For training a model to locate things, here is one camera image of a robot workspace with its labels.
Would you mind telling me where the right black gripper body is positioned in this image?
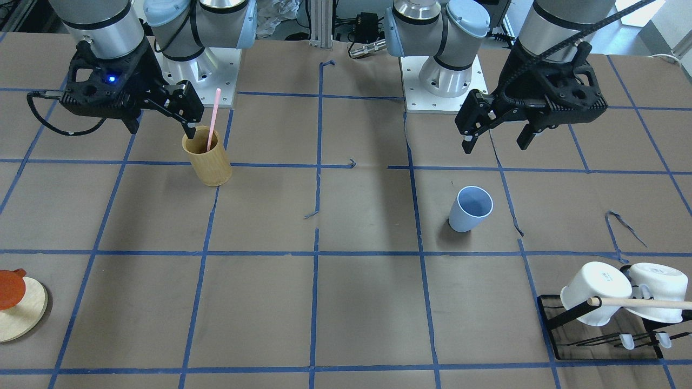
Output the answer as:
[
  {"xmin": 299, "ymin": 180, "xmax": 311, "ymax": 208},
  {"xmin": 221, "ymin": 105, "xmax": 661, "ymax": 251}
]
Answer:
[{"xmin": 59, "ymin": 39, "xmax": 167, "ymax": 121}]

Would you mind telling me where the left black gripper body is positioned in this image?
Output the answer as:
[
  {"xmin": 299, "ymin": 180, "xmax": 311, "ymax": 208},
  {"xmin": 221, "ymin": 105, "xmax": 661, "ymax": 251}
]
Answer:
[{"xmin": 497, "ymin": 42, "xmax": 608, "ymax": 130}]

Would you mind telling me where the pink chopstick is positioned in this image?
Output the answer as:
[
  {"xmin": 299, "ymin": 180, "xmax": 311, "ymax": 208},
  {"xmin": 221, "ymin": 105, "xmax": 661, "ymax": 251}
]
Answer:
[{"xmin": 206, "ymin": 87, "xmax": 222, "ymax": 152}]

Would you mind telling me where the light blue cup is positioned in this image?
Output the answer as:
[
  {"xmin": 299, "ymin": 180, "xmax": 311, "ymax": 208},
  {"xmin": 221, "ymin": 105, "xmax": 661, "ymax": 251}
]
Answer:
[{"xmin": 448, "ymin": 186, "xmax": 494, "ymax": 232}]

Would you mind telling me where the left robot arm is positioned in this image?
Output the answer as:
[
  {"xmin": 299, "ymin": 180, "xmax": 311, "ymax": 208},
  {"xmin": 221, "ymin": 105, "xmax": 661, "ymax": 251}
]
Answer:
[{"xmin": 384, "ymin": 1, "xmax": 614, "ymax": 153}]

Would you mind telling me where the bamboo wooden cup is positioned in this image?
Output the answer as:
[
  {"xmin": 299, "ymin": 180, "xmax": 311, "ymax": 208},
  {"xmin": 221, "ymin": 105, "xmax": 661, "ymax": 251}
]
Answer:
[{"xmin": 181, "ymin": 125, "xmax": 232, "ymax": 187}]

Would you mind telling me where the white mug near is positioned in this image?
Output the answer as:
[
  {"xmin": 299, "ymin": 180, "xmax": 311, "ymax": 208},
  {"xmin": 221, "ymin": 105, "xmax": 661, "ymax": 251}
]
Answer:
[{"xmin": 560, "ymin": 261, "xmax": 633, "ymax": 310}]

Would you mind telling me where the white mug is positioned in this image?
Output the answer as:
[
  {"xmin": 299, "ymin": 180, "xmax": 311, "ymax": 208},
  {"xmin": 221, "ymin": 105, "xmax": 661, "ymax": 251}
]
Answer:
[
  {"xmin": 626, "ymin": 263, "xmax": 689, "ymax": 324},
  {"xmin": 560, "ymin": 261, "xmax": 633, "ymax": 310}
]

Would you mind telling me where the wooden rack rod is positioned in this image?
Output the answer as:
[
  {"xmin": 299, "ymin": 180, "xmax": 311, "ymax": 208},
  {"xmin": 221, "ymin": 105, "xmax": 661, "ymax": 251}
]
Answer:
[{"xmin": 585, "ymin": 296, "xmax": 692, "ymax": 310}]

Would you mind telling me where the white mug far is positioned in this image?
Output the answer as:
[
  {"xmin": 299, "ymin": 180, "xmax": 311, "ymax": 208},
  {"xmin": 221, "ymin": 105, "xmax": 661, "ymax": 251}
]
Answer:
[{"xmin": 626, "ymin": 263, "xmax": 689, "ymax": 324}]

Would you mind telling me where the orange lid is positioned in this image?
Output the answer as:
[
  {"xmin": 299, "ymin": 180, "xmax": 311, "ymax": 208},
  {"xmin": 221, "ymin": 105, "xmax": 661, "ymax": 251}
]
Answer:
[{"xmin": 1, "ymin": 269, "xmax": 26, "ymax": 311}]

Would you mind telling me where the round wooden coaster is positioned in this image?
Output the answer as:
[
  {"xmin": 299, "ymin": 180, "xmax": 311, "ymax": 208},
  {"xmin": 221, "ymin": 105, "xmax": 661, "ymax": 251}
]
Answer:
[{"xmin": 1, "ymin": 277, "xmax": 49, "ymax": 343}]

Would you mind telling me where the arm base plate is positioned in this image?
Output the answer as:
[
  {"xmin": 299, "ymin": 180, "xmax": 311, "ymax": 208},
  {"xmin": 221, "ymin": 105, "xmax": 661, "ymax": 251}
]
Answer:
[
  {"xmin": 400, "ymin": 56, "xmax": 488, "ymax": 114},
  {"xmin": 156, "ymin": 48, "xmax": 244, "ymax": 108}
]

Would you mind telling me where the aluminium frame post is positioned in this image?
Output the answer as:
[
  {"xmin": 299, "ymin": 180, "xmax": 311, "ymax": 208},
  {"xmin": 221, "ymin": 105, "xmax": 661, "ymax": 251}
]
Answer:
[{"xmin": 308, "ymin": 1, "xmax": 334, "ymax": 51}]

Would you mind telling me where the black wire mug rack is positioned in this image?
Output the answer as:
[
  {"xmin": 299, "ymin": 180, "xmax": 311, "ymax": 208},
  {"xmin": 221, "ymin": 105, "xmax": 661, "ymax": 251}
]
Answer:
[{"xmin": 537, "ymin": 264, "xmax": 690, "ymax": 360}]

